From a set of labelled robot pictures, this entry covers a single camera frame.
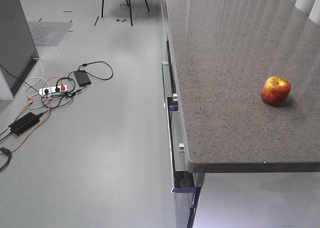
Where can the red yellow apple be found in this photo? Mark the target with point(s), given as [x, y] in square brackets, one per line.
[275, 91]

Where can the black power adapter upper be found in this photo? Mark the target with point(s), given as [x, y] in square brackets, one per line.
[82, 78]

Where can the black power adapter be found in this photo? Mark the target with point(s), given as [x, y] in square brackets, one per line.
[82, 78]
[24, 123]

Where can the granite kitchen counter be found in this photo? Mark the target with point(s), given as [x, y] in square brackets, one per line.
[240, 162]

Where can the black tripod legs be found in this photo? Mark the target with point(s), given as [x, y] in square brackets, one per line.
[129, 5]

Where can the white power strip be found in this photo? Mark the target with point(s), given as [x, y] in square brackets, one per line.
[54, 90]

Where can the black power adapter lower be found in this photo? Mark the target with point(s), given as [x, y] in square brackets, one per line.
[24, 123]

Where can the dark grey floor mat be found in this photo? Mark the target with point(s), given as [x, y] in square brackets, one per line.
[48, 33]

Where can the dark grey cabinet panel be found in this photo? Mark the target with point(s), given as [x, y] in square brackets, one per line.
[18, 50]

